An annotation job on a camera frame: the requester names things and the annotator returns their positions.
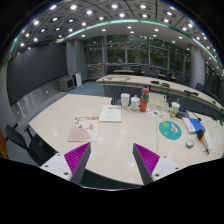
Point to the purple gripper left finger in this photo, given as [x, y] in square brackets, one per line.
[77, 160]

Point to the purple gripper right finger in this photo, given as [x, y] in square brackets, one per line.
[146, 161]

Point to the round teal mouse pad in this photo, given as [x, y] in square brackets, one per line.
[170, 130]

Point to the grey computer mouse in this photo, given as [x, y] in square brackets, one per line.
[189, 144]

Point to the colourful sticker sheet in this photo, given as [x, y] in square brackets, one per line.
[156, 113]

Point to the white booklet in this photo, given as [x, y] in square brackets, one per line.
[110, 113]

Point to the green white drink cup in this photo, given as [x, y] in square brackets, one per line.
[174, 109]

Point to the blue white book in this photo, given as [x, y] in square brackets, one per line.
[192, 125]

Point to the clear acrylic sign stand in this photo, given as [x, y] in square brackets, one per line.
[157, 101]

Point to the white lidded mug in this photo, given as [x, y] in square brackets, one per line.
[135, 103]

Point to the red and green bottle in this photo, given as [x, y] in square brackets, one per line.
[144, 99]

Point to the white paper cup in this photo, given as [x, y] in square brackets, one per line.
[125, 97]

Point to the long curved conference desk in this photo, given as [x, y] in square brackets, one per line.
[161, 85]

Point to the grey box cabinet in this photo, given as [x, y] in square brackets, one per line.
[66, 84]

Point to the black handled brush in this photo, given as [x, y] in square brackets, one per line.
[201, 137]

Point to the large dark wall screen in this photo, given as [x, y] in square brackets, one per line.
[33, 68]

